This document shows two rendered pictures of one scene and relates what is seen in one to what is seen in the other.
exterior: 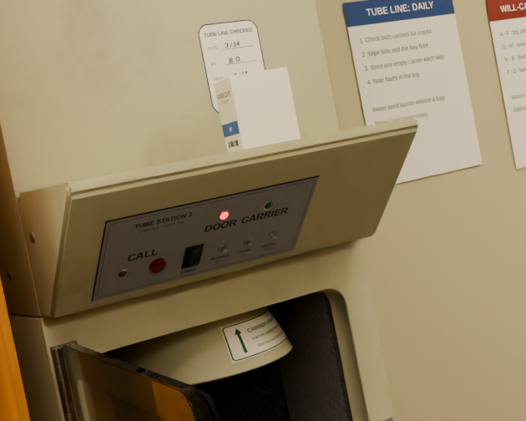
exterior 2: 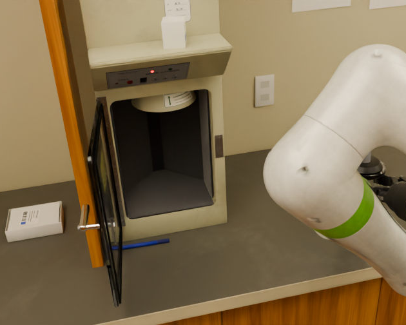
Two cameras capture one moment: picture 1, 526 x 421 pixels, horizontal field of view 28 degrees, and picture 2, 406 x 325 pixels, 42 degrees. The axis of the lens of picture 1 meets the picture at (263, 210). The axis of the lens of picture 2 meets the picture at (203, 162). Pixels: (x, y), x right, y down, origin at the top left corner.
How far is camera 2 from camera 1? 64 cm
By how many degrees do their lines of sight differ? 32
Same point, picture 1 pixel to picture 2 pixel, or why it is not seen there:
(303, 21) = not seen: outside the picture
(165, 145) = (145, 34)
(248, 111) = (166, 35)
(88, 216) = (99, 71)
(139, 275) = (123, 84)
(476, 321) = (327, 74)
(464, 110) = not seen: outside the picture
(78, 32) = not seen: outside the picture
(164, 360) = (143, 100)
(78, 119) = (111, 23)
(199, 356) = (153, 102)
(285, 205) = (177, 68)
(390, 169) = (223, 60)
